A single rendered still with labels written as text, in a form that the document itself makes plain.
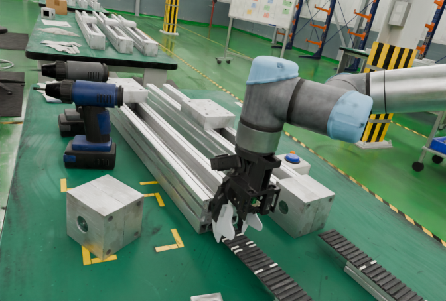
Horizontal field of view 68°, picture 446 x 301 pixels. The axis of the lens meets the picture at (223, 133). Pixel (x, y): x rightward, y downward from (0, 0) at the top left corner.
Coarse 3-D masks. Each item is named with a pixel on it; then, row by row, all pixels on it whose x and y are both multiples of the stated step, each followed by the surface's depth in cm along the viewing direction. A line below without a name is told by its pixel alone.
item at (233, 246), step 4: (244, 240) 64; (248, 240) 65; (232, 244) 63; (236, 244) 63; (240, 244) 64; (244, 244) 63; (248, 244) 63; (252, 244) 64; (232, 248) 62; (236, 248) 62; (240, 248) 62
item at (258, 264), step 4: (260, 260) 59; (264, 260) 60; (268, 260) 60; (272, 260) 60; (248, 264) 58; (252, 264) 58; (256, 264) 58; (260, 264) 58; (264, 264) 58; (268, 264) 59; (252, 268) 57; (256, 268) 57; (260, 268) 58
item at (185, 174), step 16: (112, 112) 114; (128, 112) 101; (144, 112) 106; (128, 128) 98; (144, 128) 92; (160, 128) 97; (144, 144) 88; (160, 144) 84; (176, 144) 89; (144, 160) 89; (160, 160) 81; (176, 160) 77; (192, 160) 82; (208, 160) 80; (160, 176) 81; (176, 176) 76; (192, 176) 72; (208, 176) 76; (176, 192) 74; (192, 192) 68; (208, 192) 67; (192, 208) 68; (208, 208) 68; (192, 224) 69; (208, 224) 68
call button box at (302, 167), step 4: (280, 156) 96; (284, 156) 96; (284, 160) 94; (288, 160) 93; (300, 160) 95; (304, 160) 96; (288, 164) 92; (292, 164) 92; (296, 164) 92; (300, 164) 93; (304, 164) 93; (308, 164) 94; (292, 168) 90; (296, 168) 91; (300, 168) 92; (304, 168) 93; (308, 168) 94; (300, 172) 92; (304, 172) 94; (308, 172) 95
